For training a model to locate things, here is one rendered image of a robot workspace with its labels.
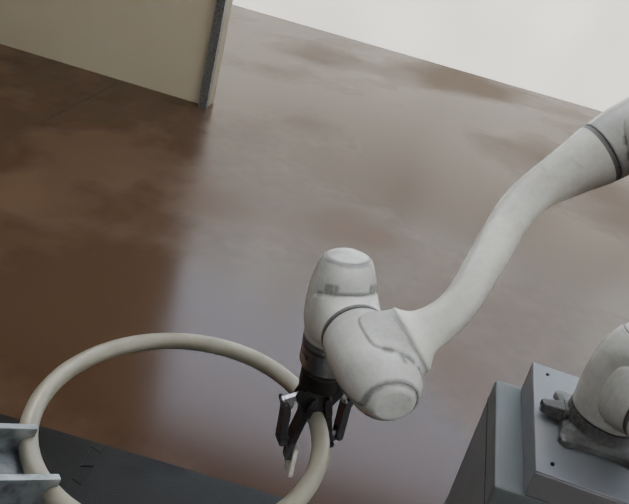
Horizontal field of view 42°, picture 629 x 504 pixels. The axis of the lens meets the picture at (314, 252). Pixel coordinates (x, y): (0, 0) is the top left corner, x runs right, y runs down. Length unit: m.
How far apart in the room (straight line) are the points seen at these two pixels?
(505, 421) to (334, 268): 0.82
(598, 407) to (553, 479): 0.18
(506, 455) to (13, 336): 1.96
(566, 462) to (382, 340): 0.74
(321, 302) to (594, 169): 0.46
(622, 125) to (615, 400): 0.62
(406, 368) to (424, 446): 2.00
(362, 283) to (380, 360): 0.16
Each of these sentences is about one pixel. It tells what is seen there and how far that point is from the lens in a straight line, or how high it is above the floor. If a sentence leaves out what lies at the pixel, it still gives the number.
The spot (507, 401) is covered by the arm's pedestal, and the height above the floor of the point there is 0.80.
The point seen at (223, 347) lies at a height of 0.99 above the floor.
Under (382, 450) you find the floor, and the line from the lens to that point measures 3.02.
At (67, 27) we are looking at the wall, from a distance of 6.25.
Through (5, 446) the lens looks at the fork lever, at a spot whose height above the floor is 0.95.
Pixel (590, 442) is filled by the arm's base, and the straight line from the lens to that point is 1.83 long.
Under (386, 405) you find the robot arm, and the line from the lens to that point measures 1.12.
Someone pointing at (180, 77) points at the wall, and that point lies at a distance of 5.97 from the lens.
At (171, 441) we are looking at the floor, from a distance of 2.82.
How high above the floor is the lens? 1.84
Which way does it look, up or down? 26 degrees down
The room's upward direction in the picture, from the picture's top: 15 degrees clockwise
